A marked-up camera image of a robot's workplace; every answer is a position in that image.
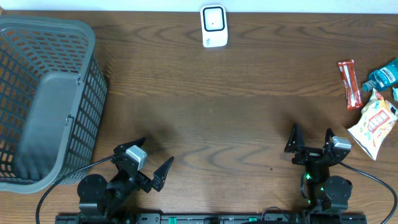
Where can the red brown snack bar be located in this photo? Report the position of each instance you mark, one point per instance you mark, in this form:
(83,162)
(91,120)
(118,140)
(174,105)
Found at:
(353,98)

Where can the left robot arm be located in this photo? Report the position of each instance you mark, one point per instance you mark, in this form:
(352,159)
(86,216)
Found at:
(101,200)

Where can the grey plastic mesh basket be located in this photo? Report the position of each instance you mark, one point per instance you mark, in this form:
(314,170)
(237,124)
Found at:
(53,95)

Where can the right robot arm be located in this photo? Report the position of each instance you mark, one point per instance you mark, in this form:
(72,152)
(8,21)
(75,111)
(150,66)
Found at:
(328,194)

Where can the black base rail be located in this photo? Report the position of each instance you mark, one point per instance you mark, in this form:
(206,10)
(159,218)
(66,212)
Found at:
(156,218)

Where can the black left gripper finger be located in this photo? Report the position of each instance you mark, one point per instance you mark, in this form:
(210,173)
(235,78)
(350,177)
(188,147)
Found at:
(124,147)
(160,174)

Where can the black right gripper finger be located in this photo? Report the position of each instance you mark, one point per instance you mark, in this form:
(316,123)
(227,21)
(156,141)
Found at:
(329,136)
(296,141)

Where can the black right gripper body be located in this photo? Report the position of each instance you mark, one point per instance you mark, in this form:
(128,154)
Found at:
(308,155)

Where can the teal mouthwash bottle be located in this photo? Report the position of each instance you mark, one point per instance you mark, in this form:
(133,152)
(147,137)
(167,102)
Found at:
(382,78)

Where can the yellow snack bag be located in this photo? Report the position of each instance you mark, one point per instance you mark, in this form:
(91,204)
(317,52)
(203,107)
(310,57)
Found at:
(378,118)

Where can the light green wipes packet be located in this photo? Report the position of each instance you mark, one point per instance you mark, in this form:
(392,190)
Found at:
(395,94)

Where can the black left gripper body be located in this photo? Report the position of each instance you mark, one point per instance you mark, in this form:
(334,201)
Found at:
(144,184)

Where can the white barcode scanner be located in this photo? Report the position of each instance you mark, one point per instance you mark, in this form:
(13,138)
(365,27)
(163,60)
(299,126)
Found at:
(214,27)

